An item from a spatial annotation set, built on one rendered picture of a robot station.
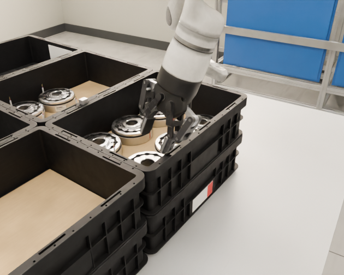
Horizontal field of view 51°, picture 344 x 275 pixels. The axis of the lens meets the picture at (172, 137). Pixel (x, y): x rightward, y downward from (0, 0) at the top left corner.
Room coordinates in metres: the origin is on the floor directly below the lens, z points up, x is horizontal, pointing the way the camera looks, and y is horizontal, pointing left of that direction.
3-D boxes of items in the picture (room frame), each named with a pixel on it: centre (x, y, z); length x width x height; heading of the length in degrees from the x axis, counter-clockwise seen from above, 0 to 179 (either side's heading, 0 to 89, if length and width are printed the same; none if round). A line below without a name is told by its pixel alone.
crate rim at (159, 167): (0.75, 0.04, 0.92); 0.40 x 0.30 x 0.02; 144
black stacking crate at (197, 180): (0.75, 0.04, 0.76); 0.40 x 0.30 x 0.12; 144
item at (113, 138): (0.71, 0.17, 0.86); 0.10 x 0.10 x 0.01
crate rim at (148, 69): (0.93, 0.29, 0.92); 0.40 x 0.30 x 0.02; 144
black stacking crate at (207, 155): (0.75, 0.04, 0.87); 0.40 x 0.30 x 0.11; 144
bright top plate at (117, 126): (0.80, 0.10, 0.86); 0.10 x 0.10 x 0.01
